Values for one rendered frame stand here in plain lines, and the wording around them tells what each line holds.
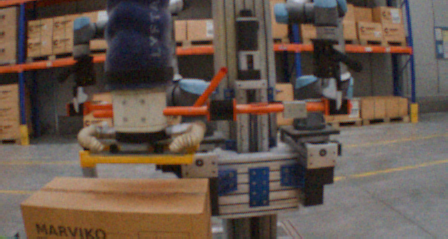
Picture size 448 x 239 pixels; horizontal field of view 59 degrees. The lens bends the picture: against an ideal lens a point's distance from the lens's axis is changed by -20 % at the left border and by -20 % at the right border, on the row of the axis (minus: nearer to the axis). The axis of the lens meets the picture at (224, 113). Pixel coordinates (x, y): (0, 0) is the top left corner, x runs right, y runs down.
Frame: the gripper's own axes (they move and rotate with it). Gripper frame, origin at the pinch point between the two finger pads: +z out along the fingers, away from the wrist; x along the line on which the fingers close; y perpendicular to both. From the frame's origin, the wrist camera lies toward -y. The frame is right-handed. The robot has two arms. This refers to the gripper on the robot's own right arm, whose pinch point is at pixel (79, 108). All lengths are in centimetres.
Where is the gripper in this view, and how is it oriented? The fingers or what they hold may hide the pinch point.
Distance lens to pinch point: 180.5
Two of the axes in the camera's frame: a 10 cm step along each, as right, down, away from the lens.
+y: 10.0, -0.6, -0.1
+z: 0.6, 9.9, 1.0
